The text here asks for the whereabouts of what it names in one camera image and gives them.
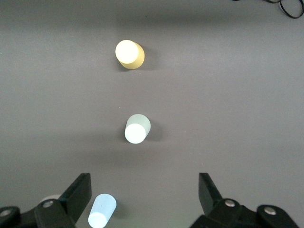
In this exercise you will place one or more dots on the pale green plastic cup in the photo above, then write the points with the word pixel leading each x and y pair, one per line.
pixel 137 129

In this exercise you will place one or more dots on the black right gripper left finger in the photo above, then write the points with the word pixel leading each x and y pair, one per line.
pixel 59 213

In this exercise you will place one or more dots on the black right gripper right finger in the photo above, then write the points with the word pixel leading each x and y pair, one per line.
pixel 228 213

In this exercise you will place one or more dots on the yellow plastic cup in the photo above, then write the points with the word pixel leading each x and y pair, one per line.
pixel 129 53

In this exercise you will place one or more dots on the light blue plastic cup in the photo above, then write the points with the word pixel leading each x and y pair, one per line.
pixel 102 211

